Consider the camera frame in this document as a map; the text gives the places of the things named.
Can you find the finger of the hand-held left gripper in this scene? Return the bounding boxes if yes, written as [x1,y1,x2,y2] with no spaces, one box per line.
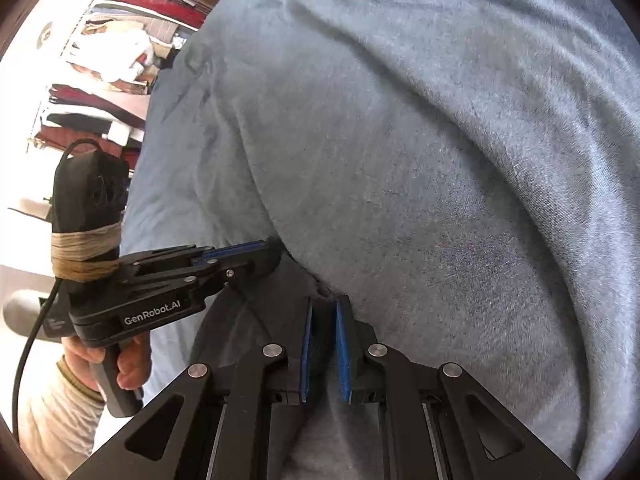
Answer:
[132,265,273,307]
[119,237,282,275]

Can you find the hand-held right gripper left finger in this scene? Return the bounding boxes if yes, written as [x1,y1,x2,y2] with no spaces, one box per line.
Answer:
[67,297,314,480]

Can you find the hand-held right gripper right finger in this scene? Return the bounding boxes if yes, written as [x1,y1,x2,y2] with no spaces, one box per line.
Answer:
[335,296,581,480]

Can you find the blue-grey pants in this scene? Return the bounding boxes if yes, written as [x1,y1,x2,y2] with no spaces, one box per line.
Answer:
[120,0,640,480]

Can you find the person's left forearm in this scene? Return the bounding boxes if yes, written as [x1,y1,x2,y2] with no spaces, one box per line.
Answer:
[15,357,107,461]

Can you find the person's left hand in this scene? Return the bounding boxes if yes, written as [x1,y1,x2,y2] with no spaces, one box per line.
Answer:
[62,332,152,392]

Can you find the shelf of folded clothes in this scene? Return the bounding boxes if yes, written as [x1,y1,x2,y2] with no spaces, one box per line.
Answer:
[26,0,217,173]

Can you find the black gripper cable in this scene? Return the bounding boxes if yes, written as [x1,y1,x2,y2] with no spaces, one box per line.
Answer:
[11,139,101,441]

